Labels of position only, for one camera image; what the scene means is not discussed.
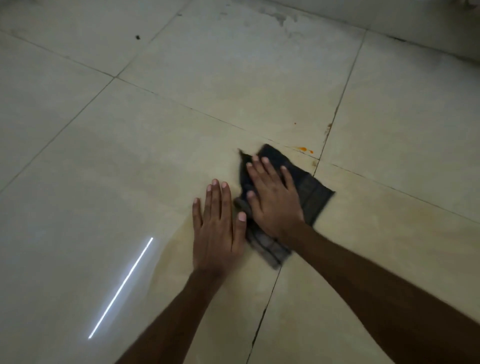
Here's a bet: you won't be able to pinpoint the person's right hand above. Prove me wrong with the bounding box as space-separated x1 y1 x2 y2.
245 155 306 244

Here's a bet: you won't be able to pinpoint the person's left hand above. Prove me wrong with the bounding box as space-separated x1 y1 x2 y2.
191 178 248 281

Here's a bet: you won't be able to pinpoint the dark plaid cleaning cloth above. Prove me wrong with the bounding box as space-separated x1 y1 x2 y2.
233 143 336 271

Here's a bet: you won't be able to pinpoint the orange liquid spill drops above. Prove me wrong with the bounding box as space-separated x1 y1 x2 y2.
292 121 315 155

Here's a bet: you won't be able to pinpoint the person's left forearm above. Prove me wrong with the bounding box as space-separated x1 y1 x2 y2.
114 267 227 364

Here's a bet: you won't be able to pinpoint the person's right forearm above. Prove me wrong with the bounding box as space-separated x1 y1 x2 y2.
282 222 480 364

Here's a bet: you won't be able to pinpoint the beige tiled floor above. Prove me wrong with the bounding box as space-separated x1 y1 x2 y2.
0 0 480 364

